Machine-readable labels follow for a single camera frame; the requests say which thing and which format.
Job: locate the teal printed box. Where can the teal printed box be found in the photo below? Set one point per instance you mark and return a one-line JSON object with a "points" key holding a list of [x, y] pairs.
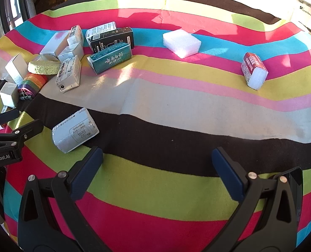
{"points": [[109, 57]]}

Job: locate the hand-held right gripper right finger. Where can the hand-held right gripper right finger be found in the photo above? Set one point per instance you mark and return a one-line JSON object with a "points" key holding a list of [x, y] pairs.
{"points": [[227, 173]]}

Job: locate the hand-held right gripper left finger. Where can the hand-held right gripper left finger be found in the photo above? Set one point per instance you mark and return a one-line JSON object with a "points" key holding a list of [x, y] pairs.
{"points": [[88, 170]]}

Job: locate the black printed box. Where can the black printed box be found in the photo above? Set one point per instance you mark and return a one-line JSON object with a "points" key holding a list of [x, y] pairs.
{"points": [[110, 38]]}

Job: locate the white grey tissue pack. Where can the white grey tissue pack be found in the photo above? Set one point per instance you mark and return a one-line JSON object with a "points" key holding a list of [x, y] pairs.
{"points": [[74, 131]]}

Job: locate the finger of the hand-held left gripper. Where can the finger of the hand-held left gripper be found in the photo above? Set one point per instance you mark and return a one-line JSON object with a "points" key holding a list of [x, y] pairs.
{"points": [[3, 118], [26, 132]]}

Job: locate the white box with orange print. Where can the white box with orange print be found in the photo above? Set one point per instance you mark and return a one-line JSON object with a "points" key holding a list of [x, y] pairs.
{"points": [[75, 34]]}

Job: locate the small plain white box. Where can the small plain white box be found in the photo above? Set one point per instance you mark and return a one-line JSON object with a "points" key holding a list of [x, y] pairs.
{"points": [[71, 51]]}

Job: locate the white box with black print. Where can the white box with black print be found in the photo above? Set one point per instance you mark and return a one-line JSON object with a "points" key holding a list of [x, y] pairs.
{"points": [[99, 29]]}

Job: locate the striped multicolour tablecloth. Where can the striped multicolour tablecloth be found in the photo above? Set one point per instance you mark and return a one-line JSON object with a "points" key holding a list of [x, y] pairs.
{"points": [[171, 97]]}

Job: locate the large plain white box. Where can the large plain white box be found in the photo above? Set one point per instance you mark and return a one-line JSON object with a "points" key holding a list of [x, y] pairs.
{"points": [[53, 46]]}

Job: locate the white cube box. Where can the white cube box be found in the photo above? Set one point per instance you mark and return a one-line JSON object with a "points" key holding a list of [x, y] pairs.
{"points": [[8, 94]]}

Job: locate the round green sponge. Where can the round green sponge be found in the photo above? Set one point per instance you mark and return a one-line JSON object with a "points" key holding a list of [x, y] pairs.
{"points": [[43, 67]]}

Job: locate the red label tissue pack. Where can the red label tissue pack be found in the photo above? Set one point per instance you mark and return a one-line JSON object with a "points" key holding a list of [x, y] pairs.
{"points": [[252, 68]]}

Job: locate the tall white box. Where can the tall white box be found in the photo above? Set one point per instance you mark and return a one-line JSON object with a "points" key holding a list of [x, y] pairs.
{"points": [[14, 68]]}

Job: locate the white foam block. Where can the white foam block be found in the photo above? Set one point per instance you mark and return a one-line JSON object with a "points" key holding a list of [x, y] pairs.
{"points": [[181, 43]]}

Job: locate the long white printed box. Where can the long white printed box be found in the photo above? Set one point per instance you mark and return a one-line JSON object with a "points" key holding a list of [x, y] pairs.
{"points": [[68, 73]]}

